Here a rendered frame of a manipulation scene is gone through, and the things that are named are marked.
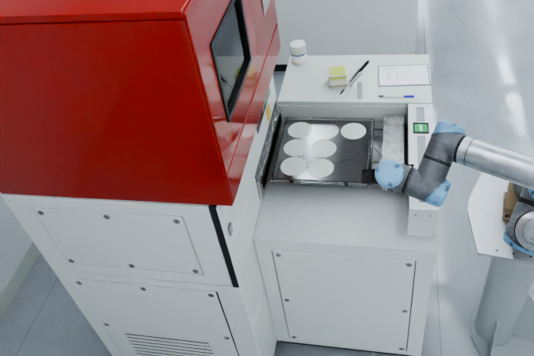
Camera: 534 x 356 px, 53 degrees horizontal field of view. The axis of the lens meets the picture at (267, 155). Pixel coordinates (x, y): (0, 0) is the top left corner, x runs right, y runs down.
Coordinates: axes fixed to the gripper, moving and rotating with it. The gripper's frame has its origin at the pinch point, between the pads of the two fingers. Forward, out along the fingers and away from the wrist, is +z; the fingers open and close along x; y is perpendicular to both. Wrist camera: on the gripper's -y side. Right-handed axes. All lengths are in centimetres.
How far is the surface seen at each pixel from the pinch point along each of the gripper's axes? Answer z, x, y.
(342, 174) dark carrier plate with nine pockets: 16.3, 0.2, -20.0
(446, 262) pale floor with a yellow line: 106, -40, 17
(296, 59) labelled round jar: 48, 51, -48
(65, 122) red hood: -67, 9, -76
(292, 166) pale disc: 16.2, 2.5, -38.9
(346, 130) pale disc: 33.0, 18.1, -21.9
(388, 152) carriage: 29.2, 9.4, -5.0
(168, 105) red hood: -68, 13, -45
